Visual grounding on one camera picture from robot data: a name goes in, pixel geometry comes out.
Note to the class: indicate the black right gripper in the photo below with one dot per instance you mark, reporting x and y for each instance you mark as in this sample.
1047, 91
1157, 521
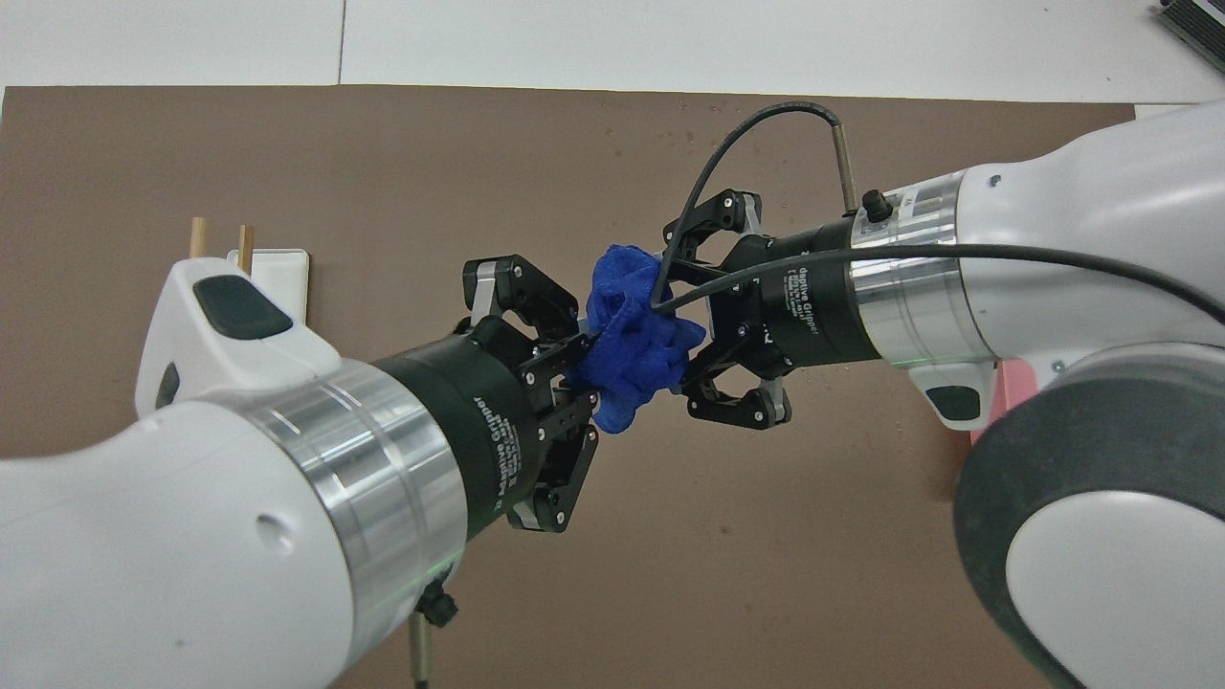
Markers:
804, 306

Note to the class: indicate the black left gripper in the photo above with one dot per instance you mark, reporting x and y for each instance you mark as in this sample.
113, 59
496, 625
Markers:
478, 421

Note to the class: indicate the blue towel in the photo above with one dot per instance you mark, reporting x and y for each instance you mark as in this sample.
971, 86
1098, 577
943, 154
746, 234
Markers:
632, 344

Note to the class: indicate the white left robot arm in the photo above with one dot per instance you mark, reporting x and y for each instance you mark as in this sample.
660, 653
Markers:
172, 517

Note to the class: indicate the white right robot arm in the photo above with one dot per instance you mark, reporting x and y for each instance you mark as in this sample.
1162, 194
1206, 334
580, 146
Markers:
1081, 287

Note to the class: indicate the white towel rack base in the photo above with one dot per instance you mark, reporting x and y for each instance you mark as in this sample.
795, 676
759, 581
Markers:
282, 277

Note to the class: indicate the brown table mat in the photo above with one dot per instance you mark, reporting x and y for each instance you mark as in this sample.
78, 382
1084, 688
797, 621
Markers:
383, 172

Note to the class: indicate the pink plastic bin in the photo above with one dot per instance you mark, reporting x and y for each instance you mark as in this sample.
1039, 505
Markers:
1016, 392

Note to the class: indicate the wooden rack rod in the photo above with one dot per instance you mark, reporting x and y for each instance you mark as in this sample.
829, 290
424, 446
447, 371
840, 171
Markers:
198, 237
246, 249

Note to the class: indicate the grey ribbed device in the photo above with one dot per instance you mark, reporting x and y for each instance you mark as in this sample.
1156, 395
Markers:
1196, 24

